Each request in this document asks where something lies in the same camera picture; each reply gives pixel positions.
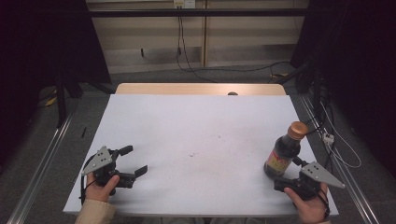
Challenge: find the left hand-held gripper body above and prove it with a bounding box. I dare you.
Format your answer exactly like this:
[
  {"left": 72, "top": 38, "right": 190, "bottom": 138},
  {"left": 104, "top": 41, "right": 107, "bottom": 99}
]
[{"left": 81, "top": 145, "right": 136, "bottom": 189}]

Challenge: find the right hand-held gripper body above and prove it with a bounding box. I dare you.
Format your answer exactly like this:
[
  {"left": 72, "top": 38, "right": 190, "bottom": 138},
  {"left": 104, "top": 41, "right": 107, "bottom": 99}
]
[{"left": 290, "top": 161, "right": 347, "bottom": 202}]

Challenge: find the dark sauce bottle brown cap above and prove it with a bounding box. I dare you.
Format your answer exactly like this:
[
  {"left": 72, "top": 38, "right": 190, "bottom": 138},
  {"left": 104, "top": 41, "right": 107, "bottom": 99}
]
[{"left": 263, "top": 120, "right": 309, "bottom": 179}]

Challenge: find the person's left hand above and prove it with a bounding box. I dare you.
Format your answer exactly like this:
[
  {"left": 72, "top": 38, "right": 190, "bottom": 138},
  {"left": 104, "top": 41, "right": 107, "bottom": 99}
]
[{"left": 84, "top": 172, "right": 121, "bottom": 203}]

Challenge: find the person's right hand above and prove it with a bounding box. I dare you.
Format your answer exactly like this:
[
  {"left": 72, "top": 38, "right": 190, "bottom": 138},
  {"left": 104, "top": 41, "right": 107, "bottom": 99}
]
[{"left": 283, "top": 182, "right": 331, "bottom": 224}]

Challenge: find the white power strip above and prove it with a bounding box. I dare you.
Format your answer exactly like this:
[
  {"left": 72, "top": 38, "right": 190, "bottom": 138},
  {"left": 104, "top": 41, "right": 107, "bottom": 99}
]
[{"left": 321, "top": 132, "right": 336, "bottom": 147}]

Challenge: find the white table board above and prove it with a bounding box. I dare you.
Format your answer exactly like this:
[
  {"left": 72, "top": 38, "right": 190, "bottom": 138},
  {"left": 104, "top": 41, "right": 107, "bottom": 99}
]
[{"left": 63, "top": 93, "right": 340, "bottom": 218}]

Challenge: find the black metal stand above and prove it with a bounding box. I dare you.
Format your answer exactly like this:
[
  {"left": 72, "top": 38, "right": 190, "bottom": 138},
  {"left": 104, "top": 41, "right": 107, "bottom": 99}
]
[{"left": 53, "top": 70, "right": 84, "bottom": 129}]

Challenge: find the wooden table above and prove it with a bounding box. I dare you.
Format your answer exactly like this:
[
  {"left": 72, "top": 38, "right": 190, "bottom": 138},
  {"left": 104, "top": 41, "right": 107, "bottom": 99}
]
[{"left": 115, "top": 82, "right": 287, "bottom": 96}]

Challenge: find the dark curtain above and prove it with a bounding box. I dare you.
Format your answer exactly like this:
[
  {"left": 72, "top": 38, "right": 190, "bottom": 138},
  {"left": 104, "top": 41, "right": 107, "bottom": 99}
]
[
  {"left": 0, "top": 0, "right": 112, "bottom": 171},
  {"left": 290, "top": 0, "right": 396, "bottom": 180}
]

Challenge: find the right hand-held gripper black cable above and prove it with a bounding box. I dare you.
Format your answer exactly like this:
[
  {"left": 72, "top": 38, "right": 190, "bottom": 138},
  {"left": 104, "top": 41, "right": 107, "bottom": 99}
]
[{"left": 318, "top": 186, "right": 332, "bottom": 220}]

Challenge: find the hand-held gripper black cable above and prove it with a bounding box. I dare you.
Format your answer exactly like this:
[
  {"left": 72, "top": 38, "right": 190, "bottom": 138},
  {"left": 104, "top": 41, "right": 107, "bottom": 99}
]
[
  {"left": 318, "top": 186, "right": 332, "bottom": 220},
  {"left": 79, "top": 154, "right": 98, "bottom": 205}
]

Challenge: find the left hand-held gripper black cable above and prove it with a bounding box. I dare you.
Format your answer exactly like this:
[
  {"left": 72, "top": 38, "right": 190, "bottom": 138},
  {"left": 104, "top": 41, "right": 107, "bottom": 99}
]
[{"left": 79, "top": 154, "right": 98, "bottom": 205}]

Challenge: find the metal floor rail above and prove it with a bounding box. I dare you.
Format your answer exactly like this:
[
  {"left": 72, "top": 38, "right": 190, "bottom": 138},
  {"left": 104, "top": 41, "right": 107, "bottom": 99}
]
[
  {"left": 298, "top": 92, "right": 381, "bottom": 224},
  {"left": 6, "top": 114, "right": 75, "bottom": 224}
]

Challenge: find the white cable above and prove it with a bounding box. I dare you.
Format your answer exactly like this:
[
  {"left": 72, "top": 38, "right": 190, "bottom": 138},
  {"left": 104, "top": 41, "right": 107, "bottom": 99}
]
[{"left": 319, "top": 102, "right": 362, "bottom": 170}]

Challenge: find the black floor cable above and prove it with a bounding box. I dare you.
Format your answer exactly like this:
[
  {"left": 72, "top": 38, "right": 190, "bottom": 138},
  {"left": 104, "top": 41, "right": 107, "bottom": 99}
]
[{"left": 186, "top": 60, "right": 292, "bottom": 76}]

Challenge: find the black hanging cable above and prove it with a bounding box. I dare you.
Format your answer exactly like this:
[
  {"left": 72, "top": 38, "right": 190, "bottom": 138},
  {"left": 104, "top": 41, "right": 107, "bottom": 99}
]
[{"left": 175, "top": 15, "right": 219, "bottom": 84}]

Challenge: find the wooden wall post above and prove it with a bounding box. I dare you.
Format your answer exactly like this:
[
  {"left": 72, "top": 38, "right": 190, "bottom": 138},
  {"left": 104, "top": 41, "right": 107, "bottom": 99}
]
[{"left": 200, "top": 0, "right": 209, "bottom": 68}]

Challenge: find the white wall socket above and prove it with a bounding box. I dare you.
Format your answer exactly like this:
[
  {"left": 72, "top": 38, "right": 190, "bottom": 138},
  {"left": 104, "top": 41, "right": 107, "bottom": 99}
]
[{"left": 173, "top": 0, "right": 197, "bottom": 9}]

